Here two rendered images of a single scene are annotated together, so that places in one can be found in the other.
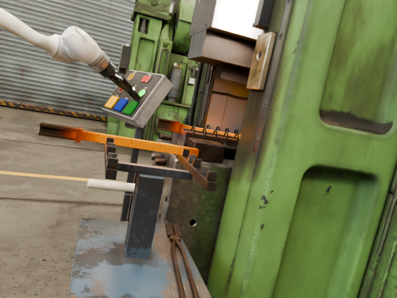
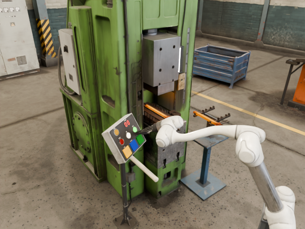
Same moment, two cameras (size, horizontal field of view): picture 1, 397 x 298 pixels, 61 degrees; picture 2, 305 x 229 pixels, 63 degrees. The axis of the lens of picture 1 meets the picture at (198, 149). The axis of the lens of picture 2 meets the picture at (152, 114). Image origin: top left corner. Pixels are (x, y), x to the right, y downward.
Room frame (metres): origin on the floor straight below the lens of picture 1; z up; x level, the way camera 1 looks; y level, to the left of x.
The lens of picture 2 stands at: (2.17, 2.08, 2.20)
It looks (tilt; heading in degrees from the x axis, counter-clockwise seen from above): 28 degrees down; 251
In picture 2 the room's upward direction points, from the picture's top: straight up
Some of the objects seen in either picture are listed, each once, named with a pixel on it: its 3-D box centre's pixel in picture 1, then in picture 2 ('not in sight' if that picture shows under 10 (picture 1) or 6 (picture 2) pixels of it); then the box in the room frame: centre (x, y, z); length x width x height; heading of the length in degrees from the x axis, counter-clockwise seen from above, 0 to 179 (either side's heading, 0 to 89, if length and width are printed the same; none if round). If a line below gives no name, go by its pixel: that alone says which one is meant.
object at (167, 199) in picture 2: not in sight; (165, 195); (1.33, 0.13, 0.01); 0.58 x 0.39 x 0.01; 19
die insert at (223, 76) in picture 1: (251, 78); not in sight; (1.40, -0.16, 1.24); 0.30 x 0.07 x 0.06; 109
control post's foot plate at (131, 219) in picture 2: not in sight; (125, 219); (1.85, 0.34, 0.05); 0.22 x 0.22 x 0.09; 19
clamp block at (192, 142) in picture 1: (205, 150); (174, 115); (1.19, -0.03, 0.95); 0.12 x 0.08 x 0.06; 109
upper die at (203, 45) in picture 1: (244, 57); (152, 81); (1.41, -0.11, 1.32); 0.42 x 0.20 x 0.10; 109
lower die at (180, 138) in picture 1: (226, 144); (152, 114); (1.41, -0.11, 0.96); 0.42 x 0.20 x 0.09; 109
